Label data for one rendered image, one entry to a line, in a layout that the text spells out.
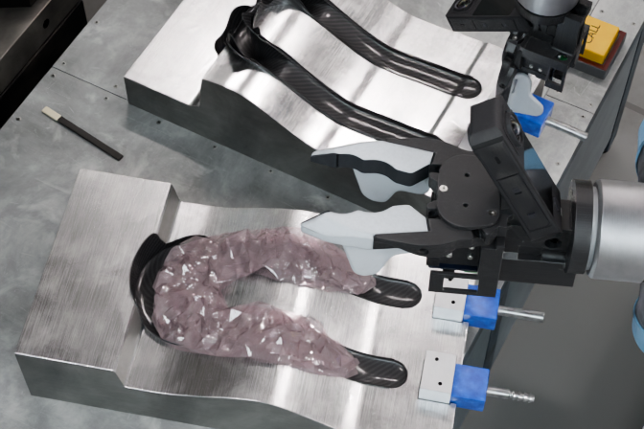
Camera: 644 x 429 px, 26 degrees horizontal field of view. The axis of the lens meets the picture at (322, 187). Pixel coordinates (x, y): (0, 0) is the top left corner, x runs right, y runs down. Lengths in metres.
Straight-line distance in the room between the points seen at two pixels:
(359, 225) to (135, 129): 0.93
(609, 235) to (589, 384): 1.61
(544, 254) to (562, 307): 1.63
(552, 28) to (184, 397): 0.60
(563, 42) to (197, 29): 0.53
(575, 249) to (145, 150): 0.96
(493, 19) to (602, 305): 1.13
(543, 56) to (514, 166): 0.69
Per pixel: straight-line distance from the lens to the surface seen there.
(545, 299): 2.70
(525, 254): 1.07
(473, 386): 1.62
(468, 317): 1.67
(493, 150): 0.97
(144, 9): 2.04
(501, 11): 1.67
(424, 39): 1.88
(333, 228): 1.01
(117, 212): 1.70
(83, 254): 1.67
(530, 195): 1.00
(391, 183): 1.08
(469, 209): 1.02
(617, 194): 1.04
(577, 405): 2.61
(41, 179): 1.88
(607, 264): 1.04
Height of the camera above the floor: 2.32
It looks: 56 degrees down
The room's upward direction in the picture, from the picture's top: straight up
